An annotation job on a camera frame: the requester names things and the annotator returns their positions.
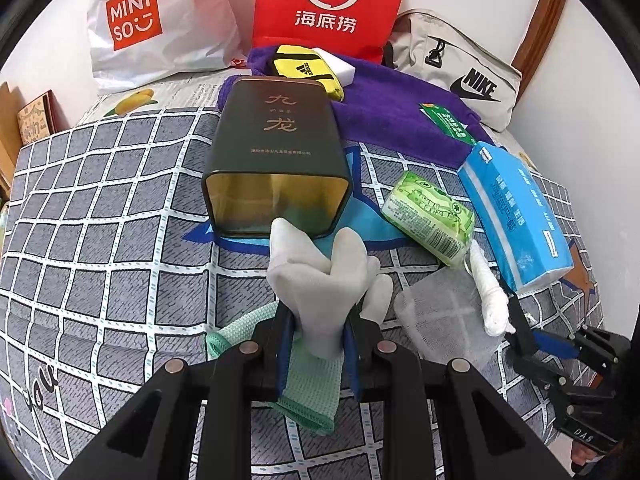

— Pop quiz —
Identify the green cartoon tissue pack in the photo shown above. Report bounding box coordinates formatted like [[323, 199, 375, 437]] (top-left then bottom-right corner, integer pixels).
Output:
[[381, 170, 476, 268]]

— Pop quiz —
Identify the person's right hand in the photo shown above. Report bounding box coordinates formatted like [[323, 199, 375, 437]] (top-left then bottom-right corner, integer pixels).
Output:
[[570, 447, 603, 478]]

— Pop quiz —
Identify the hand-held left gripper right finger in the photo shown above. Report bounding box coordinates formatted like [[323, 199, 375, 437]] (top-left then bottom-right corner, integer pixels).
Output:
[[342, 310, 571, 480]]

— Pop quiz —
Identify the brown patterned book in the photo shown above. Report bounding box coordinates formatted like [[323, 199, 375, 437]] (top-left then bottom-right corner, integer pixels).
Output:
[[16, 90, 58, 147]]

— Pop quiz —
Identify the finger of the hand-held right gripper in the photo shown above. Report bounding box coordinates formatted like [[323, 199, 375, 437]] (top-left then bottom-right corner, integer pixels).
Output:
[[502, 345, 576, 396], [505, 292, 586, 358]]

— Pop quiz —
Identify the mango print sheet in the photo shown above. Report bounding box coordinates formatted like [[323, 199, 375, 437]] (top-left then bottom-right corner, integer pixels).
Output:
[[75, 67, 538, 171]]

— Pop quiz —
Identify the dark green tin box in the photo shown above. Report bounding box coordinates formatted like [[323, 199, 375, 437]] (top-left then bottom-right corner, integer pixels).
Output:
[[202, 78, 355, 239]]

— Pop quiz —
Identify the yellow striped pouch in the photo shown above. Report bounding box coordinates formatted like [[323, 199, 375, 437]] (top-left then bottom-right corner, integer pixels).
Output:
[[270, 45, 346, 103]]

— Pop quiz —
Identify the mint green cloth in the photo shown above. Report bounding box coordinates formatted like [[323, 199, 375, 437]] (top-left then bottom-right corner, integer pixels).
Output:
[[205, 302, 346, 436]]

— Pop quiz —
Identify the brown wooden door frame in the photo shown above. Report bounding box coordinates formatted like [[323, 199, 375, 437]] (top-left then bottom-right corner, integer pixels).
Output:
[[510, 0, 568, 86]]

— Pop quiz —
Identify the green packet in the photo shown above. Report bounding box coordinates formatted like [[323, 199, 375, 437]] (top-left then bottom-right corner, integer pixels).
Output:
[[417, 101, 478, 147]]

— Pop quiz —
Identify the white fabric glove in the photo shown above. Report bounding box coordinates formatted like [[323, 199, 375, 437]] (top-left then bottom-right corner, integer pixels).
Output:
[[267, 217, 396, 361]]

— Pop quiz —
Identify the blue tissue pack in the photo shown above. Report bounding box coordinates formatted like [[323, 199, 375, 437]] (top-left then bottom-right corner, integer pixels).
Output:
[[457, 141, 575, 295]]

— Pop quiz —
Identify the purple towel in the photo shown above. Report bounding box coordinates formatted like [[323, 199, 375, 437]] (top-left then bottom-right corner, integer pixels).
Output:
[[217, 46, 493, 171]]

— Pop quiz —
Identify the grey waist bag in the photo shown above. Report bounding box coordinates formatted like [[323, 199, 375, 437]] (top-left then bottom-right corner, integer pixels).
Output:
[[385, 8, 523, 133]]

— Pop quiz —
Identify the white mesh cloth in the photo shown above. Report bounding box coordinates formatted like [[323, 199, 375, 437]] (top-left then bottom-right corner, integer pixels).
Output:
[[394, 267, 506, 366]]

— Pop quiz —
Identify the white plastic shopping bag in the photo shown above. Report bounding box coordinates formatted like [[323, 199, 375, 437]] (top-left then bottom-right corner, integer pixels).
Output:
[[86, 0, 246, 95]]

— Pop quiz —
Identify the white sponge block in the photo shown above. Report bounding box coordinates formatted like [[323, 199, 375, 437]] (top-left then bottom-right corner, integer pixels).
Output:
[[312, 47, 358, 86]]

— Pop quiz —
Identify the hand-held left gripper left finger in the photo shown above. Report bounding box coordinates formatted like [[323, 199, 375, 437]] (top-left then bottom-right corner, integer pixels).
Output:
[[97, 305, 301, 480]]

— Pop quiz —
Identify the red paper bag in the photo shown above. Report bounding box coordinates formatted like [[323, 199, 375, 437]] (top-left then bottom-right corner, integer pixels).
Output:
[[252, 0, 413, 61]]

